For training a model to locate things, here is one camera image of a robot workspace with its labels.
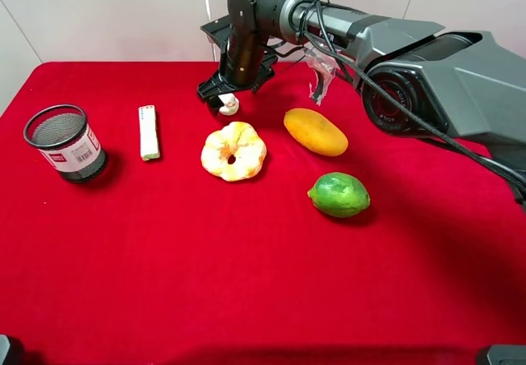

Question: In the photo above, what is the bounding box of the dark object bottom left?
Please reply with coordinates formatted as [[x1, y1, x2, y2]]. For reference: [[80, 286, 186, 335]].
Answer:
[[0, 335, 24, 365]]

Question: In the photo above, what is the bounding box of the orange white twisted bread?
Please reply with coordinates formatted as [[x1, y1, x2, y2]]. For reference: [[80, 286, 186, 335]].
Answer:
[[201, 122, 267, 182]]

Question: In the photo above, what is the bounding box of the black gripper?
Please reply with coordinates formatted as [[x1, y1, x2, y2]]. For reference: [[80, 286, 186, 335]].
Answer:
[[197, 27, 275, 116]]

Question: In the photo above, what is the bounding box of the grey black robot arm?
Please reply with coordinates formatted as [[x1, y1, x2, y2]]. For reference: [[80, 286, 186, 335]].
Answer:
[[197, 0, 525, 204]]

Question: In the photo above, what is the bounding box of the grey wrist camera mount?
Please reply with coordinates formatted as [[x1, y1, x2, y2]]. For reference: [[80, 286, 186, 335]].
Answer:
[[201, 15, 231, 49]]

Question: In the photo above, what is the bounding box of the clear plastic tag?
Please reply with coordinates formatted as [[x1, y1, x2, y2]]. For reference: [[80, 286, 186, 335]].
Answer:
[[304, 47, 336, 106]]

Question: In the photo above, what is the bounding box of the dark object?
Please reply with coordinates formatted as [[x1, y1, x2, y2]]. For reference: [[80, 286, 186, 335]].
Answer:
[[0, 335, 24, 365], [475, 344, 526, 365]]

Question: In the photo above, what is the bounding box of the black mesh pen cup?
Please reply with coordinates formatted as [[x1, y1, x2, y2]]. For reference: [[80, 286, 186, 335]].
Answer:
[[23, 104, 107, 183]]

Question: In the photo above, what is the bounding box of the dark object bottom right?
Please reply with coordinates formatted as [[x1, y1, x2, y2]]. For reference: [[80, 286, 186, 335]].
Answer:
[[475, 344, 526, 365]]

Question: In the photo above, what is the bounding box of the small white duck figurine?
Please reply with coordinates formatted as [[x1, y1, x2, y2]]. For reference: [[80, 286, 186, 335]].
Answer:
[[219, 93, 239, 116]]

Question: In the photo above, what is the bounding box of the green lime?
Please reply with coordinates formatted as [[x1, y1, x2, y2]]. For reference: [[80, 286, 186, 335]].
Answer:
[[307, 172, 371, 218]]

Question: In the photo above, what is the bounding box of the yellow mango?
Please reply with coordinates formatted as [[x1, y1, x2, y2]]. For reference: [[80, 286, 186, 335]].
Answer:
[[284, 108, 348, 157]]

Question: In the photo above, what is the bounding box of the white green small box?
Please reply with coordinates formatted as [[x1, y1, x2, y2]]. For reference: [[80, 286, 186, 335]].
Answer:
[[138, 105, 160, 161]]

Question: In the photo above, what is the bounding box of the red tablecloth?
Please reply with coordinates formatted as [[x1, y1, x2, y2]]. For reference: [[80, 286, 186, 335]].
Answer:
[[1, 62, 525, 364]]

